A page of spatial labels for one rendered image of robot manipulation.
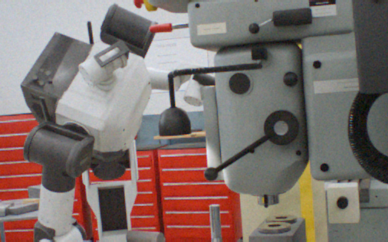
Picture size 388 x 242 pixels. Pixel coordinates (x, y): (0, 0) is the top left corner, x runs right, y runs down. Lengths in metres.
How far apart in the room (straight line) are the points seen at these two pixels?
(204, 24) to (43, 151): 0.56
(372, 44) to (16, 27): 10.93
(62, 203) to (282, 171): 0.63
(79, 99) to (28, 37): 10.00
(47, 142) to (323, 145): 0.71
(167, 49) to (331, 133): 9.53
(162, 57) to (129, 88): 9.06
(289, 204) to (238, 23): 1.98
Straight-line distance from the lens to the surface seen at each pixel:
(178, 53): 10.70
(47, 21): 11.53
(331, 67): 1.28
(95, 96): 1.68
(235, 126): 1.32
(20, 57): 11.73
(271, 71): 1.30
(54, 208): 1.70
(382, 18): 1.03
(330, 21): 1.28
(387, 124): 1.28
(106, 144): 1.71
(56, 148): 1.61
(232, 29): 1.29
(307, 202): 3.17
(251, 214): 3.21
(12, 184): 6.81
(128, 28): 1.81
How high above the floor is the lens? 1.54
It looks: 3 degrees down
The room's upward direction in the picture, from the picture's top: 5 degrees counter-clockwise
